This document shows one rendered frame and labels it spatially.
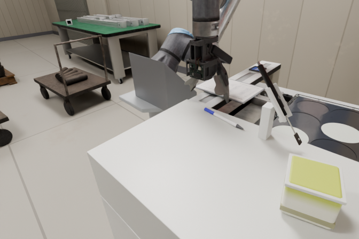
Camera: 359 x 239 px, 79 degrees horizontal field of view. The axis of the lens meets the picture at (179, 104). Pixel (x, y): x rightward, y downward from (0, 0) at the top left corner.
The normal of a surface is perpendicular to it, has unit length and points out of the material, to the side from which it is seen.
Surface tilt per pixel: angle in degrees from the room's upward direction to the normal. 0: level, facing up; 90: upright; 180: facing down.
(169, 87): 90
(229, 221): 0
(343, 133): 0
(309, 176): 0
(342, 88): 90
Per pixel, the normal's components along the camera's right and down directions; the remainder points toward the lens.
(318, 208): -0.48, 0.43
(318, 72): -0.73, 0.35
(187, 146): -0.05, -0.88
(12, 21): 0.68, 0.31
